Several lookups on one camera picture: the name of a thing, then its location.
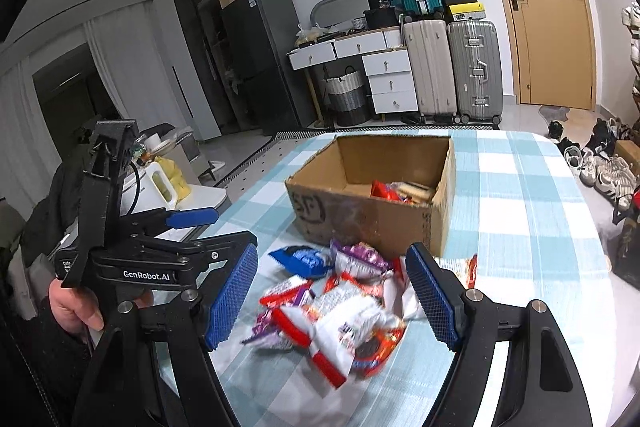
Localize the blue white checked tablecloth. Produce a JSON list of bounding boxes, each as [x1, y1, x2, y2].
[[200, 129, 608, 427]]

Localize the white curtain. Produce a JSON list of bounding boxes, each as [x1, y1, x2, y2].
[[82, 17, 166, 132], [0, 57, 56, 208]]

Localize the white yellow jug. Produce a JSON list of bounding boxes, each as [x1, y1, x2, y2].
[[150, 157, 193, 208]]

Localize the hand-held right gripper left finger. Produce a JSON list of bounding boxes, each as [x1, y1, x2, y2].
[[72, 243, 259, 427]]

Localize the brown cardboard box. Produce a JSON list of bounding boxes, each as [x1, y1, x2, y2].
[[284, 134, 457, 258]]

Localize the tall cabinet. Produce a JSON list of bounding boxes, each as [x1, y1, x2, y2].
[[152, 0, 251, 142]]

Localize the pile of shoes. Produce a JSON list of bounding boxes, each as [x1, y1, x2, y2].
[[545, 117, 640, 212]]

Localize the red packets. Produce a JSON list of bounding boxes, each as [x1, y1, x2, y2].
[[242, 239, 478, 390]]

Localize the person's left hand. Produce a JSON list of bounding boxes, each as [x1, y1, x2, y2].
[[49, 279, 106, 333]]

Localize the arched grey mirror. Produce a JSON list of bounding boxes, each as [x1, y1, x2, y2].
[[310, 0, 368, 38]]

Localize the black storage box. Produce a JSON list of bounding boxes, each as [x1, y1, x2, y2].
[[363, 9, 401, 30]]

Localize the white side table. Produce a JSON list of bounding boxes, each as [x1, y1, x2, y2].
[[127, 127, 230, 228]]

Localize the person's left forearm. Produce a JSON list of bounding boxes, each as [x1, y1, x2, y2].
[[20, 302, 101, 427]]

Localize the dark grey fridge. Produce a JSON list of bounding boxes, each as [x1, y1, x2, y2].
[[220, 0, 317, 135]]

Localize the woven laundry basket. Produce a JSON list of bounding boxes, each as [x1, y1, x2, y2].
[[324, 67, 371, 128]]

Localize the beige suitcase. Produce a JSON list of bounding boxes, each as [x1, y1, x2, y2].
[[402, 19, 458, 124]]

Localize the blue snack packet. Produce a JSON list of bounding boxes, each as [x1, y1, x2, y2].
[[269, 245, 333, 279]]

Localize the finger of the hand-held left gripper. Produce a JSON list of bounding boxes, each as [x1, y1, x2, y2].
[[142, 230, 258, 260], [120, 208, 219, 235]]

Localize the small cardboard box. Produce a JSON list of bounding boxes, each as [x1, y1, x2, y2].
[[614, 139, 640, 162]]

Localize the beige snack packet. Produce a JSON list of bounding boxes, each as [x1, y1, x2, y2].
[[400, 181, 436, 204]]

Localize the clear plastic bag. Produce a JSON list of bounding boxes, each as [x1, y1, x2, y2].
[[295, 23, 326, 48]]

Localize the dark window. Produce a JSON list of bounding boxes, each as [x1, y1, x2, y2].
[[32, 52, 126, 142]]

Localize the white desk with drawers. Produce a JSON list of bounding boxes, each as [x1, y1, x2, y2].
[[286, 27, 420, 130]]

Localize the red snack packet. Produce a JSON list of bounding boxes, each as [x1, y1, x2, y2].
[[371, 180, 402, 200]]

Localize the dark jacket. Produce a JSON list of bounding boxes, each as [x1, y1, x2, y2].
[[0, 157, 93, 308]]

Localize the shoe rack full of shoes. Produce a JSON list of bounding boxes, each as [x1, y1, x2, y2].
[[621, 2, 640, 132]]

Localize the yellow white shoe box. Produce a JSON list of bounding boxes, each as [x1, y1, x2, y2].
[[446, 2, 488, 22]]

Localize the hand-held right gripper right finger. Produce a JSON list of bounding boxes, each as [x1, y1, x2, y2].
[[405, 243, 598, 427]]

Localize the wooden door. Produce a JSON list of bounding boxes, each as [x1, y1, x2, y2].
[[472, 0, 598, 110]]

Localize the silver suitcase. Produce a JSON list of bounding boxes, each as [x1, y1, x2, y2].
[[446, 19, 503, 125]]

